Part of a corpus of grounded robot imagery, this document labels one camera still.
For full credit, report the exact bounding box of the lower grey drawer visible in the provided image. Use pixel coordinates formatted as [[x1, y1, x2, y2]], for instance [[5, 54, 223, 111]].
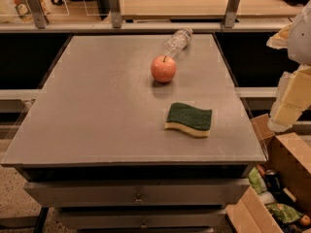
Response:
[[58, 208, 225, 229]]

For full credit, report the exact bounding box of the green and yellow sponge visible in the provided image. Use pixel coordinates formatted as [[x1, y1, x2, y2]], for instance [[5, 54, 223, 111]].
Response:
[[164, 102, 212, 138]]

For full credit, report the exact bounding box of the green leafy packet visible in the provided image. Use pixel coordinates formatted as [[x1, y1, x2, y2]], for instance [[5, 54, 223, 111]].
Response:
[[266, 203, 303, 223]]

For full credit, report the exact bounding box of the orange labelled bag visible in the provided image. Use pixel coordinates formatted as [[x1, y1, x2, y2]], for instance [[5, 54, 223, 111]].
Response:
[[0, 0, 51, 23]]

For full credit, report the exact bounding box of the upper grey drawer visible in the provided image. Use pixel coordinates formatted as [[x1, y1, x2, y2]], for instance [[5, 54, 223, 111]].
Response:
[[24, 179, 249, 208]]

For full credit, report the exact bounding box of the open cardboard box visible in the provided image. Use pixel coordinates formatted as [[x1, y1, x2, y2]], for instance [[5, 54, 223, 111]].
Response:
[[226, 114, 311, 233]]

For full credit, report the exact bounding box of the middle metal bracket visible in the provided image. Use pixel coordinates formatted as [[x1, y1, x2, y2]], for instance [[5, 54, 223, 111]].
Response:
[[108, 0, 122, 28]]

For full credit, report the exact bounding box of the clear plastic bottle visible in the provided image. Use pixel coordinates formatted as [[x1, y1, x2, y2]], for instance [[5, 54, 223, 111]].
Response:
[[163, 28, 192, 58]]

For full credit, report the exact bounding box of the grey drawer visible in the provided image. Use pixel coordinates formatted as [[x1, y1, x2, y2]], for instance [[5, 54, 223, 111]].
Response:
[[58, 208, 225, 229], [24, 179, 249, 208]]

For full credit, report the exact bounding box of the metal bracket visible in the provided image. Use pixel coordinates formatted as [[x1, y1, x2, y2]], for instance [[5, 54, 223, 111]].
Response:
[[223, 0, 240, 28], [108, 0, 122, 28], [27, 0, 48, 29]]

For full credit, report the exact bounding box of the green packet in box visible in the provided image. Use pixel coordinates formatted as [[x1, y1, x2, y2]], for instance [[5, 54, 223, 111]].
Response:
[[249, 167, 267, 194]]

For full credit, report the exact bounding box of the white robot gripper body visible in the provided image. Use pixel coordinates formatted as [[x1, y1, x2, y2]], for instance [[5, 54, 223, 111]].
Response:
[[288, 0, 311, 65]]

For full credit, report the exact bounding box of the red apple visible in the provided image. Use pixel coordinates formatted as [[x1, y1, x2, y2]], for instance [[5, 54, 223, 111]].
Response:
[[151, 55, 177, 83]]

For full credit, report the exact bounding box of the left metal bracket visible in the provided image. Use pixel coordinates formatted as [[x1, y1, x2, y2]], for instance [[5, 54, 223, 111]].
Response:
[[27, 0, 48, 29]]

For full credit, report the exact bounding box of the black can in box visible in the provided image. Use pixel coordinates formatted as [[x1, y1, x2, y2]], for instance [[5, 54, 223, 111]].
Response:
[[265, 170, 281, 192]]

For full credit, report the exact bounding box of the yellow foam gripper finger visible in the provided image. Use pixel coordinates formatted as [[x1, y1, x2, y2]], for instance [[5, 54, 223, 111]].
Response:
[[267, 65, 311, 132], [266, 24, 291, 50]]

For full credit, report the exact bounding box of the right metal bracket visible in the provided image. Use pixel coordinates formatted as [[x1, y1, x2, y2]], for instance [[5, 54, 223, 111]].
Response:
[[223, 0, 240, 28]]

